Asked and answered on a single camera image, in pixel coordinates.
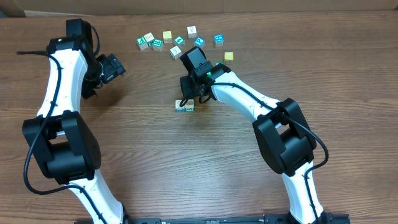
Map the white block green edge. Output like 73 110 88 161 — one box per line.
184 99 194 111

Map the white block blue edge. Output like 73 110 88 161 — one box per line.
175 100 185 112

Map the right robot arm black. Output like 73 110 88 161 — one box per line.
180 47 325 223

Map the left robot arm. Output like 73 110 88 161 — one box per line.
22 19 132 223

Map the white block blue side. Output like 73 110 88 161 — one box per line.
170 45 182 60

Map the blue P block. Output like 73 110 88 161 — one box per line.
194 37 205 47

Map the white top block green side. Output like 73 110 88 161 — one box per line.
144 32 155 47

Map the small green top block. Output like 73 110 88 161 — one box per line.
174 35 185 47

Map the yellow top block right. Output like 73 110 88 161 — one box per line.
224 52 234 64

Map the yellow block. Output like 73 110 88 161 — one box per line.
224 52 234 64
162 30 173 44

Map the blue top block right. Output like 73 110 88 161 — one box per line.
214 34 224 47

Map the yellow top block rear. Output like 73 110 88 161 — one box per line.
162 30 173 44

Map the white top block rear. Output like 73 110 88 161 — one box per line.
187 26 197 39

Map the cardboard back wall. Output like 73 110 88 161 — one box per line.
1 0 397 17

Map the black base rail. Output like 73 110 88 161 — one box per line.
74 213 351 224

